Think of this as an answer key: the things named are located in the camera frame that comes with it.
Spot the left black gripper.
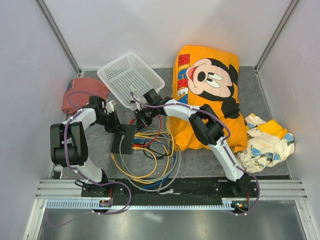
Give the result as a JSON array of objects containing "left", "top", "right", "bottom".
[{"left": 93, "top": 110, "right": 125, "bottom": 134}]

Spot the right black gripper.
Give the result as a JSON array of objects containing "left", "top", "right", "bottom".
[{"left": 134, "top": 105, "right": 157, "bottom": 134}]

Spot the red ethernet cable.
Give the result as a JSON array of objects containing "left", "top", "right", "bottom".
[{"left": 127, "top": 115, "right": 163, "bottom": 148}]

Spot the black network switch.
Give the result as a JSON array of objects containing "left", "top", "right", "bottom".
[{"left": 111, "top": 124, "right": 136, "bottom": 155}]

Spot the grey ethernet cable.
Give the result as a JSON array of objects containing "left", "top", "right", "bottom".
[{"left": 118, "top": 129, "right": 182, "bottom": 193}]

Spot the white plastic basket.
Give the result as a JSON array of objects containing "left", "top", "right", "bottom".
[{"left": 97, "top": 52, "right": 165, "bottom": 111}]

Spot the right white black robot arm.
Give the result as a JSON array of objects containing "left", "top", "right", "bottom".
[{"left": 130, "top": 89, "right": 251, "bottom": 197}]

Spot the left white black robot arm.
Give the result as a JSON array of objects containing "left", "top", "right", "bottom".
[{"left": 50, "top": 95, "right": 125, "bottom": 197}]

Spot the folded red shirt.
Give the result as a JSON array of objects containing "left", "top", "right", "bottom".
[{"left": 61, "top": 77, "right": 110, "bottom": 114}]

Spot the orange Mickey Mouse shirt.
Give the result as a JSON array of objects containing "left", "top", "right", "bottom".
[{"left": 171, "top": 45, "right": 248, "bottom": 153}]

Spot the cream patterned cloth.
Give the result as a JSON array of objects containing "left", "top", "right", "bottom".
[{"left": 235, "top": 113, "right": 295, "bottom": 173}]

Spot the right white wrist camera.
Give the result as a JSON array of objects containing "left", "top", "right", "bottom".
[{"left": 135, "top": 102, "right": 146, "bottom": 111}]

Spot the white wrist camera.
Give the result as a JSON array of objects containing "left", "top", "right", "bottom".
[
  {"left": 105, "top": 100, "right": 117, "bottom": 114},
  {"left": 135, "top": 102, "right": 146, "bottom": 111}
]

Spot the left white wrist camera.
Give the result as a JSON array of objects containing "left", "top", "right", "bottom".
[{"left": 105, "top": 100, "right": 117, "bottom": 114}]

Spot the yellow ethernet cable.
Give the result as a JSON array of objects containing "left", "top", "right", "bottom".
[{"left": 109, "top": 131, "right": 177, "bottom": 183}]

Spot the blue ethernet cable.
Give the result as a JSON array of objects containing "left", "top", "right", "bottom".
[{"left": 134, "top": 136, "right": 180, "bottom": 189}]

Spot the black cable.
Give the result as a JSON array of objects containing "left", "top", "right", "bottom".
[{"left": 142, "top": 143, "right": 173, "bottom": 160}]

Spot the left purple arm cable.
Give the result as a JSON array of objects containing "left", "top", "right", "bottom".
[{"left": 44, "top": 91, "right": 132, "bottom": 227}]

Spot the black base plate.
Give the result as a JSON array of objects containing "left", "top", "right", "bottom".
[{"left": 74, "top": 177, "right": 258, "bottom": 201}]

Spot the grey slotted cable duct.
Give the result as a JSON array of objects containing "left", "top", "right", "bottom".
[{"left": 46, "top": 199, "right": 235, "bottom": 211}]

